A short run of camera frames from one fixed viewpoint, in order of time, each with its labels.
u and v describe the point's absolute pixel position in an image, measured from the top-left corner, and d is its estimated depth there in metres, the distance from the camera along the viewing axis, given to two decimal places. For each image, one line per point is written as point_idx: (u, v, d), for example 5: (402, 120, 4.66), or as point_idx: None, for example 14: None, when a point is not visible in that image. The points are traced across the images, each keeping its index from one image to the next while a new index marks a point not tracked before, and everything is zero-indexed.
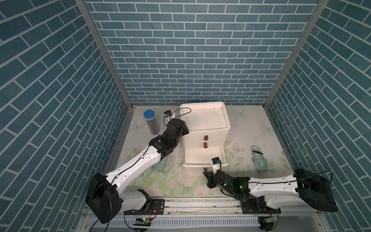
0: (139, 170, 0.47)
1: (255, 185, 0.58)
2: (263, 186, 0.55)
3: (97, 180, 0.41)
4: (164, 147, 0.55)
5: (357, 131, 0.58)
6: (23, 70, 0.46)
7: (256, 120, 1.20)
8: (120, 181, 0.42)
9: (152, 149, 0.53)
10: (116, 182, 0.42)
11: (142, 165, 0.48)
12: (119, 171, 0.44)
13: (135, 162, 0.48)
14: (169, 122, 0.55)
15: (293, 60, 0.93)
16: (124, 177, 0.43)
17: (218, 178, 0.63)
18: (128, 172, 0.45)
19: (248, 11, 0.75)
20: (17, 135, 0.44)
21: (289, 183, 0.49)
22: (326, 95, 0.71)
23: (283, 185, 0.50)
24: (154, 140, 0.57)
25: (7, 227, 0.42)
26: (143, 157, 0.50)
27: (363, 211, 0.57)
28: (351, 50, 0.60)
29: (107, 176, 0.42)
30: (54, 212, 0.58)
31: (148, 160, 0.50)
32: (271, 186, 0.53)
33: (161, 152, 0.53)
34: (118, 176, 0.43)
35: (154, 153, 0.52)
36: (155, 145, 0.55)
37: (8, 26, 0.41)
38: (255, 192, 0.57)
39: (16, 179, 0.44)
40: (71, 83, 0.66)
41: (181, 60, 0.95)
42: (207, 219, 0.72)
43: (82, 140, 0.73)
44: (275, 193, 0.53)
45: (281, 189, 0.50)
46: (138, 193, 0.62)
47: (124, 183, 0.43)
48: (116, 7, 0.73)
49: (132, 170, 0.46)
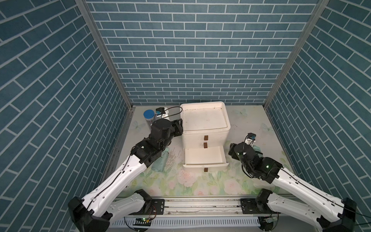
0: (120, 188, 0.43)
1: (288, 178, 0.50)
2: (298, 187, 0.48)
3: (73, 205, 0.38)
4: (148, 154, 0.48)
5: (357, 131, 0.58)
6: (23, 70, 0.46)
7: (256, 120, 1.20)
8: (97, 205, 0.39)
9: (134, 159, 0.47)
10: (92, 207, 0.38)
11: (124, 180, 0.43)
12: (96, 193, 0.41)
13: (114, 179, 0.43)
14: (152, 125, 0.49)
15: (293, 60, 0.93)
16: (102, 199, 0.40)
17: (238, 147, 0.60)
18: (107, 192, 0.41)
19: (248, 11, 0.75)
20: (17, 135, 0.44)
21: (333, 205, 0.43)
22: (327, 95, 0.71)
23: (324, 200, 0.44)
24: (136, 147, 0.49)
25: (7, 227, 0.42)
26: (123, 171, 0.45)
27: (363, 211, 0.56)
28: (351, 50, 0.60)
29: (84, 200, 0.39)
30: (54, 212, 0.58)
31: (130, 174, 0.44)
32: (307, 191, 0.46)
33: (145, 160, 0.47)
34: (95, 198, 0.40)
35: (135, 165, 0.46)
36: (137, 153, 0.49)
37: (8, 26, 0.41)
38: (281, 181, 0.50)
39: (16, 179, 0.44)
40: (71, 83, 0.66)
41: (181, 60, 0.95)
42: (207, 219, 0.72)
43: (82, 139, 0.73)
44: (301, 197, 0.48)
45: (317, 201, 0.44)
46: (134, 197, 0.61)
47: (104, 206, 0.40)
48: (117, 7, 0.74)
49: (111, 189, 0.41)
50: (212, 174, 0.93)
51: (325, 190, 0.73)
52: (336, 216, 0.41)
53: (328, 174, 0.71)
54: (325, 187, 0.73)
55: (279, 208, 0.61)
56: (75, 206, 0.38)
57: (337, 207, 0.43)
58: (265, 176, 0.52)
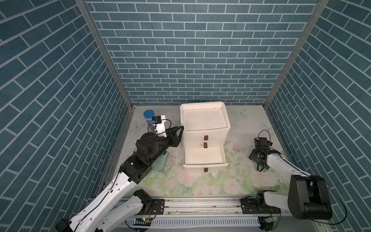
0: (108, 208, 0.43)
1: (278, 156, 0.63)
2: (281, 161, 0.58)
3: (62, 226, 0.38)
4: (137, 171, 0.48)
5: (357, 131, 0.58)
6: (23, 70, 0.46)
7: (256, 120, 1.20)
8: (84, 227, 0.39)
9: (122, 177, 0.47)
10: (79, 229, 0.38)
11: (112, 199, 0.43)
12: (84, 214, 0.40)
13: (102, 198, 0.43)
14: (138, 140, 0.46)
15: (293, 60, 0.93)
16: (89, 221, 0.40)
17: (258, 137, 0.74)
18: (93, 213, 0.41)
19: (248, 11, 0.75)
20: (17, 135, 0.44)
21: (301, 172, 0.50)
22: (327, 95, 0.71)
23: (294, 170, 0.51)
24: (126, 165, 0.49)
25: (7, 227, 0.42)
26: (111, 190, 0.44)
27: (363, 211, 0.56)
28: (351, 50, 0.60)
29: (72, 222, 0.39)
30: (54, 212, 0.58)
31: (118, 194, 0.44)
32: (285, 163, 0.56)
33: (135, 178, 0.46)
34: (82, 220, 0.40)
35: (124, 183, 0.45)
36: (127, 171, 0.48)
37: (8, 27, 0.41)
38: (270, 157, 0.64)
39: (16, 179, 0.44)
40: (71, 83, 0.66)
41: (181, 60, 0.95)
42: (207, 219, 0.72)
43: (82, 139, 0.73)
44: (281, 171, 0.56)
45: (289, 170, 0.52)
46: (130, 202, 0.60)
47: (92, 226, 0.40)
48: (117, 7, 0.74)
49: (98, 210, 0.41)
50: (212, 174, 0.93)
51: None
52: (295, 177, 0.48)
53: (328, 174, 0.71)
54: None
55: (271, 200, 0.63)
56: (63, 228, 0.38)
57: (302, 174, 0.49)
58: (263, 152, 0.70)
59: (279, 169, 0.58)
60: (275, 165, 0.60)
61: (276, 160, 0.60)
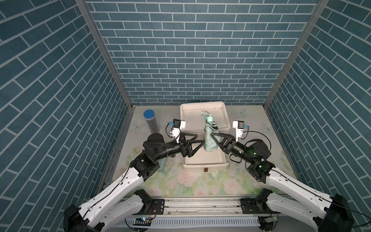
0: (116, 198, 0.44)
1: (278, 176, 0.54)
2: (288, 184, 0.51)
3: (70, 211, 0.40)
4: (146, 168, 0.51)
5: (357, 131, 0.58)
6: (23, 70, 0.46)
7: (256, 120, 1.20)
8: (93, 214, 0.40)
9: (133, 171, 0.50)
10: (89, 216, 0.40)
11: (121, 191, 0.45)
12: (93, 202, 0.42)
13: (113, 189, 0.45)
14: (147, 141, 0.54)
15: (293, 60, 0.93)
16: (98, 209, 0.41)
17: (260, 149, 0.53)
18: (103, 202, 0.42)
19: (248, 11, 0.75)
20: (17, 135, 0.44)
21: (320, 199, 0.45)
22: (327, 95, 0.71)
23: (311, 195, 0.46)
24: (137, 160, 0.53)
25: (7, 227, 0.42)
26: (121, 182, 0.47)
27: (363, 212, 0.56)
28: (351, 50, 0.60)
29: (80, 209, 0.40)
30: (54, 212, 0.58)
31: (127, 186, 0.46)
32: (296, 187, 0.49)
33: (143, 174, 0.49)
34: (92, 208, 0.41)
35: (135, 178, 0.48)
36: (137, 166, 0.51)
37: (8, 26, 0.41)
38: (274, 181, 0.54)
39: (15, 179, 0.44)
40: (71, 83, 0.66)
41: (181, 60, 0.95)
42: (207, 219, 0.72)
43: (82, 139, 0.73)
44: (292, 194, 0.50)
45: (306, 197, 0.47)
46: (131, 199, 0.61)
47: (99, 215, 0.41)
48: (116, 7, 0.73)
49: (108, 200, 0.43)
50: (212, 174, 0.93)
51: (325, 190, 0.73)
52: (322, 210, 0.43)
53: (328, 174, 0.71)
54: (325, 187, 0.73)
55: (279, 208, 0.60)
56: (71, 214, 0.39)
57: (324, 201, 0.44)
58: (258, 175, 0.57)
59: (286, 191, 0.52)
60: (281, 186, 0.53)
61: (284, 183, 0.52)
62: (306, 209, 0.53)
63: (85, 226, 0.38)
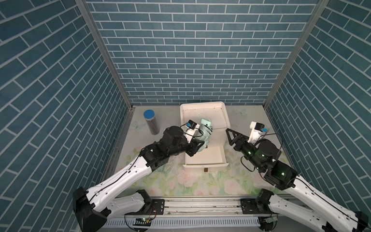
0: (122, 187, 0.43)
1: (304, 187, 0.47)
2: (314, 198, 0.45)
3: (78, 194, 0.40)
4: (155, 159, 0.49)
5: (357, 131, 0.58)
6: (23, 70, 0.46)
7: (256, 120, 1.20)
8: (99, 199, 0.39)
9: (141, 160, 0.48)
10: (94, 201, 0.39)
11: (128, 179, 0.44)
12: (100, 187, 0.42)
13: (120, 177, 0.44)
14: (167, 131, 0.50)
15: (293, 60, 0.93)
16: (104, 195, 0.40)
17: (266, 149, 0.47)
18: (109, 188, 0.42)
19: (248, 12, 0.75)
20: (17, 135, 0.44)
21: (347, 218, 0.42)
22: (327, 95, 0.71)
23: (339, 213, 0.43)
24: (146, 150, 0.51)
25: (7, 227, 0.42)
26: (129, 170, 0.45)
27: (363, 211, 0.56)
28: (351, 50, 0.60)
29: (88, 192, 0.40)
30: (54, 212, 0.58)
31: (134, 175, 0.45)
32: (323, 202, 0.45)
33: (151, 164, 0.47)
34: (98, 193, 0.41)
35: (142, 167, 0.46)
36: (145, 156, 0.49)
37: (8, 27, 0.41)
38: (297, 192, 0.47)
39: (15, 179, 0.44)
40: (71, 83, 0.66)
41: (180, 60, 0.95)
42: (207, 219, 0.72)
43: (82, 139, 0.73)
44: (312, 206, 0.47)
45: (332, 214, 0.43)
46: (135, 196, 0.61)
47: (106, 200, 0.41)
48: (116, 7, 0.73)
49: (114, 187, 0.42)
50: (212, 174, 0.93)
51: (325, 191, 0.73)
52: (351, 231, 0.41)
53: (328, 174, 0.71)
54: (325, 187, 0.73)
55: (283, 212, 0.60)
56: (78, 197, 0.39)
57: (352, 221, 0.42)
58: (279, 182, 0.49)
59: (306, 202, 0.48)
60: (300, 197, 0.48)
61: (309, 197, 0.46)
62: (314, 215, 0.53)
63: (91, 210, 0.37)
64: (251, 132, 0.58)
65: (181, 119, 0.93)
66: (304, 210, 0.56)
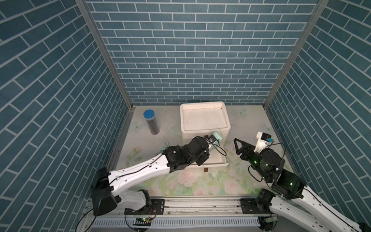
0: (140, 179, 0.45)
1: (311, 198, 0.47)
2: (321, 209, 0.46)
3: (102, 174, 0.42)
4: (176, 161, 0.49)
5: (357, 131, 0.58)
6: (23, 70, 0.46)
7: (256, 120, 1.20)
8: (118, 184, 0.41)
9: (163, 159, 0.49)
10: (114, 184, 0.41)
11: (147, 173, 0.45)
12: (121, 173, 0.43)
13: (141, 168, 0.45)
14: (195, 140, 0.52)
15: (293, 60, 0.93)
16: (123, 181, 0.42)
17: (270, 159, 0.49)
18: (129, 177, 0.43)
19: (248, 11, 0.75)
20: (17, 135, 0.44)
21: (352, 230, 0.43)
22: (326, 95, 0.71)
23: (345, 225, 0.44)
24: (169, 151, 0.51)
25: (7, 227, 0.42)
26: (149, 166, 0.46)
27: (363, 211, 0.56)
28: (351, 50, 0.60)
29: (110, 174, 0.42)
30: (54, 212, 0.58)
31: (154, 171, 0.46)
32: (329, 214, 0.45)
33: (171, 166, 0.48)
34: (119, 178, 0.42)
35: (163, 166, 0.47)
36: (167, 156, 0.50)
37: (8, 27, 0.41)
38: (304, 202, 0.47)
39: (16, 179, 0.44)
40: (71, 83, 0.66)
41: (180, 60, 0.95)
42: (207, 219, 0.72)
43: (82, 139, 0.73)
44: (318, 216, 0.48)
45: (337, 226, 0.44)
46: (139, 194, 0.61)
47: (123, 187, 0.42)
48: (116, 7, 0.73)
49: (134, 177, 0.43)
50: (212, 174, 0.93)
51: (325, 190, 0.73)
52: None
53: (328, 174, 0.71)
54: (325, 187, 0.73)
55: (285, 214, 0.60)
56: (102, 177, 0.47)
57: None
58: (286, 191, 0.49)
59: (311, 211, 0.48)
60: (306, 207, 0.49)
61: (316, 208, 0.46)
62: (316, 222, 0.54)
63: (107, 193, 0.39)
64: (257, 141, 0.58)
65: (181, 119, 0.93)
66: (306, 214, 0.57)
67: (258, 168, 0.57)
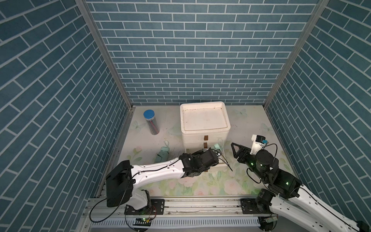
0: (157, 179, 0.48)
1: (307, 197, 0.48)
2: (318, 208, 0.47)
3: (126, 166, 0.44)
4: (192, 167, 0.53)
5: (357, 131, 0.58)
6: (23, 70, 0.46)
7: (256, 120, 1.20)
8: (140, 179, 0.43)
9: (180, 165, 0.52)
10: (136, 178, 0.43)
11: (165, 173, 0.48)
12: (143, 169, 0.45)
13: (161, 168, 0.48)
14: (209, 152, 0.58)
15: (293, 60, 0.93)
16: (144, 177, 0.44)
17: (264, 158, 0.51)
18: (149, 173, 0.45)
19: (248, 11, 0.75)
20: (17, 135, 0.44)
21: (349, 227, 0.44)
22: (327, 95, 0.71)
23: (341, 223, 0.44)
24: (185, 156, 0.55)
25: (7, 227, 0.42)
26: (167, 167, 0.49)
27: (363, 211, 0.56)
28: (351, 50, 0.60)
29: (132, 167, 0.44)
30: (54, 212, 0.58)
31: (171, 172, 0.49)
32: (326, 212, 0.46)
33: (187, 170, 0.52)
34: (141, 172, 0.44)
35: (179, 169, 0.51)
36: (183, 162, 0.53)
37: (8, 26, 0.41)
38: (301, 201, 0.48)
39: (15, 179, 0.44)
40: (71, 83, 0.66)
41: (181, 60, 0.95)
42: (207, 219, 0.72)
43: (82, 139, 0.73)
44: (315, 215, 0.48)
45: (335, 224, 0.45)
46: (143, 194, 0.60)
47: (142, 182, 0.44)
48: (117, 7, 0.74)
49: (153, 175, 0.46)
50: (212, 175, 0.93)
51: (325, 191, 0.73)
52: None
53: (328, 174, 0.71)
54: (325, 187, 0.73)
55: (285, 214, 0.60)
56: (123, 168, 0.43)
57: None
58: (283, 191, 0.50)
59: (308, 210, 0.49)
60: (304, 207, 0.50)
61: (313, 207, 0.47)
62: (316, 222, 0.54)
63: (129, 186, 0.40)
64: (252, 143, 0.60)
65: (181, 119, 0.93)
66: (305, 214, 0.57)
67: (255, 170, 0.58)
